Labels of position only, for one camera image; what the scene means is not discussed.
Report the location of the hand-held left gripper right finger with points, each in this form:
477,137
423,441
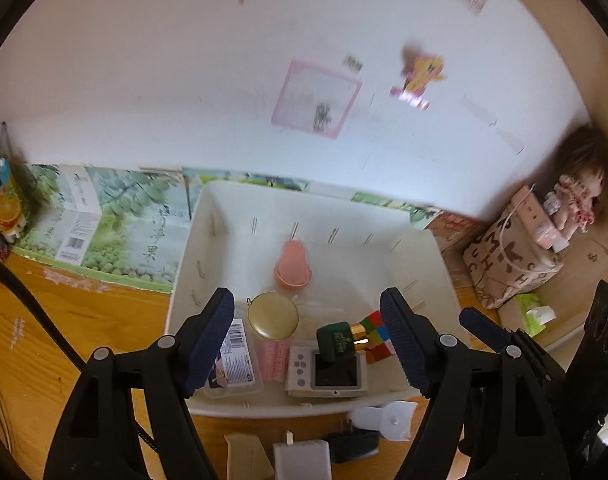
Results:
406,345

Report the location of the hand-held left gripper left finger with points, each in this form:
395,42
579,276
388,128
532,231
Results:
211,340

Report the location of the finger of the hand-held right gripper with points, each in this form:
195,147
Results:
476,321

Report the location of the multicoloured puzzle cube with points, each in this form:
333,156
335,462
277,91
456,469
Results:
373,335

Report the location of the clear case with barcode label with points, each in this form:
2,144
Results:
240,362

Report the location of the pink hair roller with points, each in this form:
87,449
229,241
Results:
273,360

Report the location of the gold round compact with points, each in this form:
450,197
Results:
273,316

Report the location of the green perfume bottle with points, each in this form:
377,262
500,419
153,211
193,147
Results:
336,342

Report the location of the white plastic device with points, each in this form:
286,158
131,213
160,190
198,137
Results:
389,420

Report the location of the white handheld screen device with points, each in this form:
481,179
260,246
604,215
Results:
334,372

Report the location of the pink egg-shaped sponge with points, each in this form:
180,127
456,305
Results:
293,265

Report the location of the white plastic bin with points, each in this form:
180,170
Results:
334,260

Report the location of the black plug adaptor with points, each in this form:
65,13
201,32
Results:
351,445

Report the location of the cream wedge block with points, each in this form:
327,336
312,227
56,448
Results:
246,455

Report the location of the white charger cube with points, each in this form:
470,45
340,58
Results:
301,460

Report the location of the green tissue pack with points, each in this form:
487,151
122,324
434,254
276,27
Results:
534,312

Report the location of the beige printed bag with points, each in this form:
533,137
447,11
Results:
509,265

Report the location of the red printed cardboard box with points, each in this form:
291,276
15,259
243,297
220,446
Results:
451,230

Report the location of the pink box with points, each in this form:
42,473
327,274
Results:
536,215

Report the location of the green leaf printed carton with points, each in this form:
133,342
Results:
124,220
264,180

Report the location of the brown-haired doll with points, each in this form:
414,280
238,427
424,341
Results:
579,185

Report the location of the orange juice carton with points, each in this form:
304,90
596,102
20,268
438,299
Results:
6,205

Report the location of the yellow pony wall sticker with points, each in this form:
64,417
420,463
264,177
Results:
421,77

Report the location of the pink square wall note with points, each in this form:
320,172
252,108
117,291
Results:
314,97

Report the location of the small barcode wall sticker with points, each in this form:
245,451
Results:
353,61

